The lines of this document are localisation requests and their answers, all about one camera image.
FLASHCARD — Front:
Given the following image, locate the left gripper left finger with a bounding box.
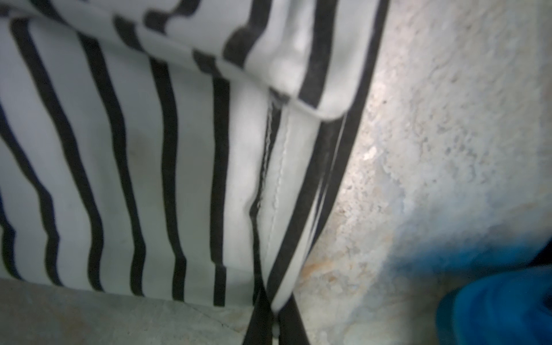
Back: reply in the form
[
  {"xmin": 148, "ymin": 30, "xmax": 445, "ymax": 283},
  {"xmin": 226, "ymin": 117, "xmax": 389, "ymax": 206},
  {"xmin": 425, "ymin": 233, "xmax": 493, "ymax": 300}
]
[{"xmin": 242, "ymin": 293, "xmax": 274, "ymax": 345}]

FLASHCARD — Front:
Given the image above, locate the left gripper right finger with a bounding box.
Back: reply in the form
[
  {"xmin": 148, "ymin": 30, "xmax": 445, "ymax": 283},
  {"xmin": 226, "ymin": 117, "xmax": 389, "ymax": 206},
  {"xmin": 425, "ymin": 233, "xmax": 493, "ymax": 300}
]
[{"xmin": 278, "ymin": 295, "xmax": 311, "ymax": 345}]

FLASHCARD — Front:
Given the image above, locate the yellow blue snack cup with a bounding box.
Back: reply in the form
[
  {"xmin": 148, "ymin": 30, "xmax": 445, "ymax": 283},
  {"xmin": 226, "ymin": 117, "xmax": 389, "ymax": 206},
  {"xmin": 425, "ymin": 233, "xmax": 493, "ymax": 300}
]
[{"xmin": 436, "ymin": 265, "xmax": 551, "ymax": 344}]

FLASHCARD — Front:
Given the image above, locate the black white zebra tank top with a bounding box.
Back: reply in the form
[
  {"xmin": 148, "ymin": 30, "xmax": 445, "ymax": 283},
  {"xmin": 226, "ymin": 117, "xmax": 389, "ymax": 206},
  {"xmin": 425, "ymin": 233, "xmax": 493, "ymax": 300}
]
[{"xmin": 1, "ymin": 1, "xmax": 388, "ymax": 312}]

